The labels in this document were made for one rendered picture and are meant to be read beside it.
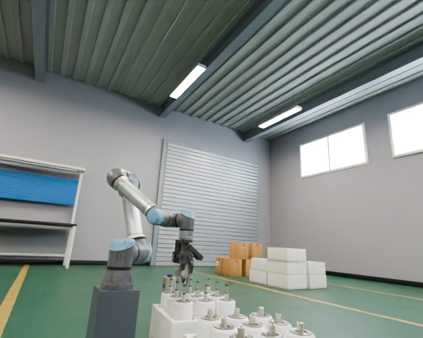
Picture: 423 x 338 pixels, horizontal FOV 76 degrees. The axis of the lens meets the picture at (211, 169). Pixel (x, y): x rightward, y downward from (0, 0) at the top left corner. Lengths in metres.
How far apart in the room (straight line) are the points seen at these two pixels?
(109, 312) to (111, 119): 5.84
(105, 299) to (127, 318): 0.14
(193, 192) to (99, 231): 2.42
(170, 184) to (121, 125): 1.85
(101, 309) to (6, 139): 5.49
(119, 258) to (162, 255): 5.25
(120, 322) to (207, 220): 5.89
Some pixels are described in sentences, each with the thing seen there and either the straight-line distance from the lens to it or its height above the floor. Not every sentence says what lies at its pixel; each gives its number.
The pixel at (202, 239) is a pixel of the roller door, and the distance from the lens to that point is 7.11.
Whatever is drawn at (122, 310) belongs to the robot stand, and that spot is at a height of 0.22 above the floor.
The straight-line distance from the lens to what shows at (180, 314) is 1.45.
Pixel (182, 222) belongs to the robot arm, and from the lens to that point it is 1.43.
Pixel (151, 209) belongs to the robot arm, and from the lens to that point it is 1.36.
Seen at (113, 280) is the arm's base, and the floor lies 0.34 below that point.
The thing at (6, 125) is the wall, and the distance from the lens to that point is 6.69.
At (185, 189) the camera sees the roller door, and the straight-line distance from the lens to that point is 6.97.
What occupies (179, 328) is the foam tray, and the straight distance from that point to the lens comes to 1.43.
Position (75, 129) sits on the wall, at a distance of 6.70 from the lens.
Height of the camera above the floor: 0.52
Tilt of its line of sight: 16 degrees up
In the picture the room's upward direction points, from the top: 3 degrees clockwise
